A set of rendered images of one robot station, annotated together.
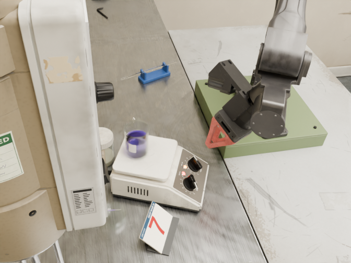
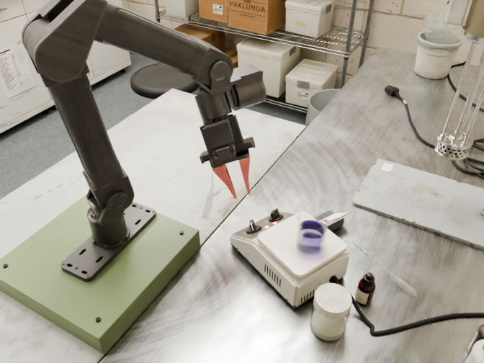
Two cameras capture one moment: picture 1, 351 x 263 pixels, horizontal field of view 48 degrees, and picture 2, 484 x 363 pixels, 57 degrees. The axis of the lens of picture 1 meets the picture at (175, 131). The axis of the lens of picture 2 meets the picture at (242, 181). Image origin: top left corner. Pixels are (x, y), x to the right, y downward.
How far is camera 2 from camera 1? 1.11 m
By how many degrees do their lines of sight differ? 89
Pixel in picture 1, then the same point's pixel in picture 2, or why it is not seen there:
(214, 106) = (142, 279)
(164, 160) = (290, 225)
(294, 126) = not seen: hidden behind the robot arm
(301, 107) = (65, 219)
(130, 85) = not seen: outside the picture
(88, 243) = (391, 253)
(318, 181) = (155, 185)
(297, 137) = not seen: hidden behind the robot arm
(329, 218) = (189, 167)
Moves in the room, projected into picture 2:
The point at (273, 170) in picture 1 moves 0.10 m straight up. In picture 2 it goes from (174, 211) to (169, 175)
